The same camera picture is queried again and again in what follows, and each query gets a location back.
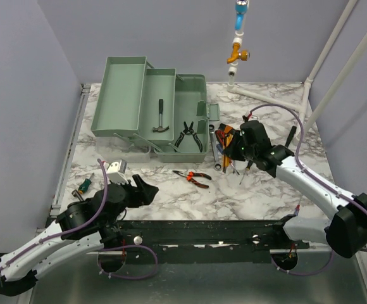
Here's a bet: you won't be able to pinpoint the blue handle screwdriver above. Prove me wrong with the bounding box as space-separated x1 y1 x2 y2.
229 158 240 175

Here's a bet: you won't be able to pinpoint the orange box cutter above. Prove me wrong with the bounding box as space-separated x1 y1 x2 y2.
223 147 234 174

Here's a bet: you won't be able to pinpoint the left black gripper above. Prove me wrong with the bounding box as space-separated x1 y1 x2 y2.
101 174 158 226

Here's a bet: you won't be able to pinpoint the small black claw hammer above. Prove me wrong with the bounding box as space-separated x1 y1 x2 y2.
152 99 169 133

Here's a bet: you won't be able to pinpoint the white pvc pipe frame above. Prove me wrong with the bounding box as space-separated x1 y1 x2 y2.
227 1 367 132

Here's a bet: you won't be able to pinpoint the silver ratchet wrench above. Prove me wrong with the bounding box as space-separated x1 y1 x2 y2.
209 124 222 171

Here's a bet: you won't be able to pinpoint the green tool box clear lid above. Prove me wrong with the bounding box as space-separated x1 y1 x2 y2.
90 56 220 163

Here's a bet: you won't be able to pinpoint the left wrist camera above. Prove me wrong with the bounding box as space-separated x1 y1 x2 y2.
105 159 128 184

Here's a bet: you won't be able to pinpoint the black mounting rail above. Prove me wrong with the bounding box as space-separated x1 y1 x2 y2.
85 218 351 265

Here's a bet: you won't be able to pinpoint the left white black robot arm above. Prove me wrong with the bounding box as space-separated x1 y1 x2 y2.
0 175 159 296

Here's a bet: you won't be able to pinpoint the green handle screwdriver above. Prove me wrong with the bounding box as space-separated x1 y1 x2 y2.
77 173 95 194

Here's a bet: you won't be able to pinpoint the orange long nose pliers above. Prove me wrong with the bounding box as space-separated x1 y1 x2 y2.
173 170 212 189

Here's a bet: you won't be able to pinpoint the orange black brush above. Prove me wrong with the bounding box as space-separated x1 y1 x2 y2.
218 123 235 134

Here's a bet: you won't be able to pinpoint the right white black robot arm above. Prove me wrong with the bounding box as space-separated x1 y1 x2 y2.
223 120 367 258

